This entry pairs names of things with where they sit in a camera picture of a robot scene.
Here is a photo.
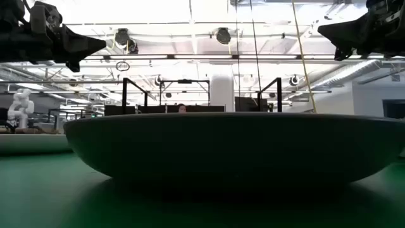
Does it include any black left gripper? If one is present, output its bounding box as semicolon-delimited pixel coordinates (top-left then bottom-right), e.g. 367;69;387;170
20;25;107;73

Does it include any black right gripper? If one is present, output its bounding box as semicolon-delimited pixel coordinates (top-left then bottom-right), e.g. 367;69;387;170
317;0;405;62

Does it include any dark grey plate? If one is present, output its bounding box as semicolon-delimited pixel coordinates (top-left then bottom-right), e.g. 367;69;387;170
63;111;405;185

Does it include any black desk partition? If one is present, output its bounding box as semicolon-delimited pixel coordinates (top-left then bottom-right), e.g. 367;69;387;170
104;104;226;117

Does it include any black monitor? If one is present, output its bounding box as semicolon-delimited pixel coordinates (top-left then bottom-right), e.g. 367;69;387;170
234;96;259;113

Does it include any green table mat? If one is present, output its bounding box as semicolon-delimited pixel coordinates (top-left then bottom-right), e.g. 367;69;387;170
0;151;405;228

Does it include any yellow cable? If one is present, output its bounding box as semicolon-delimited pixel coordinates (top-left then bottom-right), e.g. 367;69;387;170
290;0;318;114

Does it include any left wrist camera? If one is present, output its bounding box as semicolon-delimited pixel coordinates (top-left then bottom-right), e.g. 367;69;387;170
30;1;63;35

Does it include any black cable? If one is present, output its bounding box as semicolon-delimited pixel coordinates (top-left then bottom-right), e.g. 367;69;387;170
249;0;263;93

